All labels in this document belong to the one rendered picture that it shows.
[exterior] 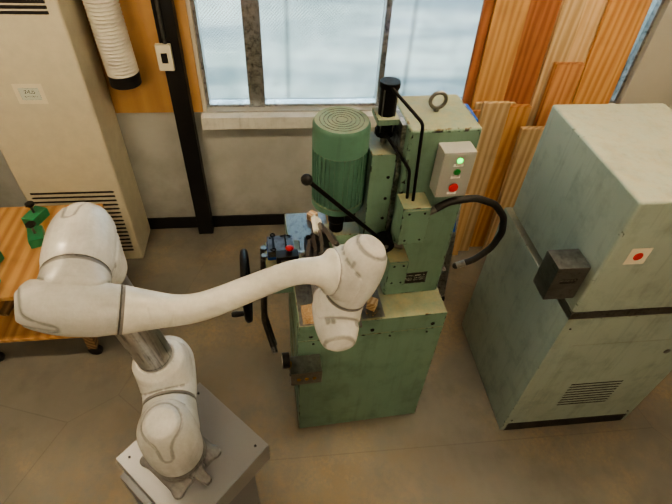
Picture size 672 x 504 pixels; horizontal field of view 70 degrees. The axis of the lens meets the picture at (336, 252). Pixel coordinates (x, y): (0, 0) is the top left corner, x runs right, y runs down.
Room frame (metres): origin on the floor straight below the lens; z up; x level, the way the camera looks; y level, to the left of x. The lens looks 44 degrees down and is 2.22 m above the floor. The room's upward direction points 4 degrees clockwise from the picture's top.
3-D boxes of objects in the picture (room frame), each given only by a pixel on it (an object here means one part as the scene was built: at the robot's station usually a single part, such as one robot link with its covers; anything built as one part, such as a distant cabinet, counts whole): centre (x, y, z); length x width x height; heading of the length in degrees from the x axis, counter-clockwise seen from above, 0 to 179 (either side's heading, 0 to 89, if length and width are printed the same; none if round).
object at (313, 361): (1.01, 0.09, 0.58); 0.12 x 0.08 x 0.08; 102
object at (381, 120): (1.33, -0.13, 1.53); 0.08 x 0.08 x 0.17; 12
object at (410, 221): (1.19, -0.24, 1.22); 0.09 x 0.08 x 0.15; 102
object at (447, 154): (1.22, -0.34, 1.40); 0.10 x 0.06 x 0.16; 102
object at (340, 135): (1.30, 0.01, 1.35); 0.18 x 0.18 x 0.31
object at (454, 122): (1.36, -0.28, 1.16); 0.22 x 0.22 x 0.72; 12
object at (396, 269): (1.18, -0.21, 1.02); 0.09 x 0.07 x 0.12; 12
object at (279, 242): (1.26, 0.20, 0.99); 0.13 x 0.11 x 0.06; 12
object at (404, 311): (1.32, -0.11, 0.76); 0.57 x 0.45 x 0.09; 102
